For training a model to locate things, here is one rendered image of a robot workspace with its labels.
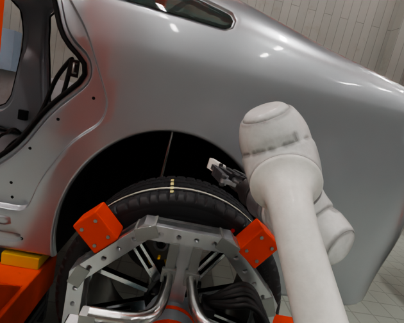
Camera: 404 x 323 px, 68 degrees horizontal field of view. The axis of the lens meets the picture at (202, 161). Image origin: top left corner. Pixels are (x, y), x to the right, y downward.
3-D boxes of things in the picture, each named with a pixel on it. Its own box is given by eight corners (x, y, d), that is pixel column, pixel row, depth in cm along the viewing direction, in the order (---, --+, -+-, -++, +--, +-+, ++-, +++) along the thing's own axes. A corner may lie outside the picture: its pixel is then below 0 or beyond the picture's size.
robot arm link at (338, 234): (304, 210, 65) (289, 162, 58) (370, 250, 51) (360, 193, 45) (265, 240, 62) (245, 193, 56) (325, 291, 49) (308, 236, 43)
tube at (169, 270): (174, 281, 77) (182, 243, 75) (168, 341, 58) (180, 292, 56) (104, 270, 75) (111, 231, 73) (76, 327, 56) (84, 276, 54)
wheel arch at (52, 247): (242, 252, 153) (271, 141, 142) (256, 292, 121) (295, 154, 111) (77, 223, 146) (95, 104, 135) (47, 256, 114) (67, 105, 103)
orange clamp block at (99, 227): (124, 227, 81) (104, 200, 79) (117, 240, 73) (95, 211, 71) (102, 240, 81) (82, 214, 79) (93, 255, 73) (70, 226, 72)
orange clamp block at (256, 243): (248, 254, 84) (273, 234, 83) (254, 270, 76) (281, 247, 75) (232, 238, 83) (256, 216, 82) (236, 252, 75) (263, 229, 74)
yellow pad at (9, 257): (53, 252, 129) (54, 241, 128) (37, 270, 115) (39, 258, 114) (20, 246, 128) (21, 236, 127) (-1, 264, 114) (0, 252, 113)
